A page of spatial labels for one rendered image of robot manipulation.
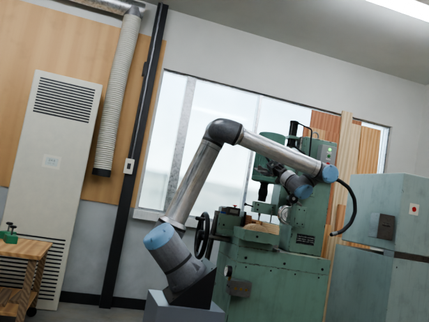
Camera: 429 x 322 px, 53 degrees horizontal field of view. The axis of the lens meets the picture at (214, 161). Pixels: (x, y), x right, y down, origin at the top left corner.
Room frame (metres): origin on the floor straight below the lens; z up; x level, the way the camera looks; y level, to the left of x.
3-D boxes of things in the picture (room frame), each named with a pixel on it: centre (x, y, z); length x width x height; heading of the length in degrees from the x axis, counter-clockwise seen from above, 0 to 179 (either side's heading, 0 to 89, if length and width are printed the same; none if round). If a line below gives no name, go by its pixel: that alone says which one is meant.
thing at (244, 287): (2.44, -0.25, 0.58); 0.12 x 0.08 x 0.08; 102
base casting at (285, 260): (2.75, -0.45, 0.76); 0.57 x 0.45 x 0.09; 102
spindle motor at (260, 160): (2.72, -0.33, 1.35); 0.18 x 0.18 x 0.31
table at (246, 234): (2.72, -0.23, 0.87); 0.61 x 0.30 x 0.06; 12
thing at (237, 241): (2.71, -0.28, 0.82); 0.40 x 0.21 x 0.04; 12
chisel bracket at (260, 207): (2.73, -0.35, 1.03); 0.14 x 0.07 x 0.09; 102
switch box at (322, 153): (2.65, -0.68, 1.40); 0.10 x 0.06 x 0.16; 102
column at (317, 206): (2.79, -0.62, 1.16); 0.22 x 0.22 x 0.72; 12
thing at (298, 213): (2.61, -0.55, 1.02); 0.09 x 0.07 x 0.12; 12
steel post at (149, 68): (3.76, 0.71, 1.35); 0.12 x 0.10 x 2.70; 106
